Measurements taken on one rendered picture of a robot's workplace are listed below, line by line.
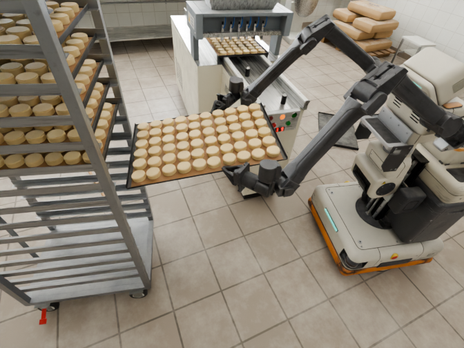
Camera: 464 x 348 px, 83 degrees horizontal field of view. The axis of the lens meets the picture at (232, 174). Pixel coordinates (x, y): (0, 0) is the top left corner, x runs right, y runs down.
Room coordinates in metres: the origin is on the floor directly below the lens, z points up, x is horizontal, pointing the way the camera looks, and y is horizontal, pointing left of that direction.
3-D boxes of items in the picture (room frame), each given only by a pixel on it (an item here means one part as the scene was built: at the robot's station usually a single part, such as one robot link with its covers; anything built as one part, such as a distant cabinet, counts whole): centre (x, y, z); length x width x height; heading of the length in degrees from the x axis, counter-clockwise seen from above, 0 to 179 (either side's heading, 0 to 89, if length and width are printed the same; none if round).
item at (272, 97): (1.72, -0.13, 0.45); 0.70 x 0.34 x 0.90; 22
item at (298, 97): (2.35, -0.03, 0.87); 2.01 x 0.03 x 0.07; 22
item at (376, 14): (5.27, -2.10, 0.64); 0.72 x 0.42 x 0.15; 34
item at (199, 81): (2.63, 0.24, 0.42); 1.28 x 0.72 x 0.84; 22
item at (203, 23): (2.19, 0.06, 1.01); 0.72 x 0.33 x 0.34; 112
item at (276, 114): (1.39, -0.26, 0.77); 0.24 x 0.04 x 0.14; 112
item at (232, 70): (2.24, 0.24, 0.87); 2.01 x 0.03 x 0.07; 22
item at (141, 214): (0.90, 0.81, 0.24); 0.64 x 0.03 x 0.03; 104
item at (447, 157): (1.17, -1.12, 0.87); 0.23 x 0.15 x 0.11; 14
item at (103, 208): (0.90, 0.81, 0.33); 0.64 x 0.03 x 0.03; 104
